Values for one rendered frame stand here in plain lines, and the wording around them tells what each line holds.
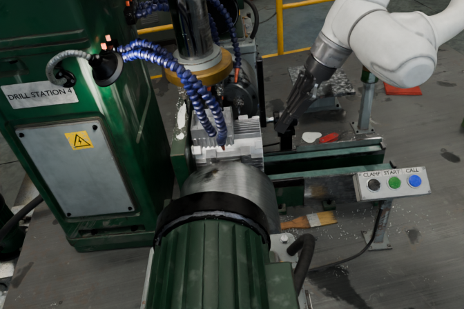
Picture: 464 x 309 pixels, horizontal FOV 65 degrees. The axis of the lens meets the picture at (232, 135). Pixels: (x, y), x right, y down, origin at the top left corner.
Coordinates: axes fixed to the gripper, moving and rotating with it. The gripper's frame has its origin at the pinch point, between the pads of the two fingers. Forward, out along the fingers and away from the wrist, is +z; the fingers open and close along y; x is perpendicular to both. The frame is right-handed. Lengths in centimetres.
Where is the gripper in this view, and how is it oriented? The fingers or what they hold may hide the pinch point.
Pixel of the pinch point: (284, 121)
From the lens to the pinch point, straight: 102.1
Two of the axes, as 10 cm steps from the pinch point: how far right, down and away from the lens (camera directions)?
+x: 9.1, 3.0, 2.8
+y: 0.3, 6.2, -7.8
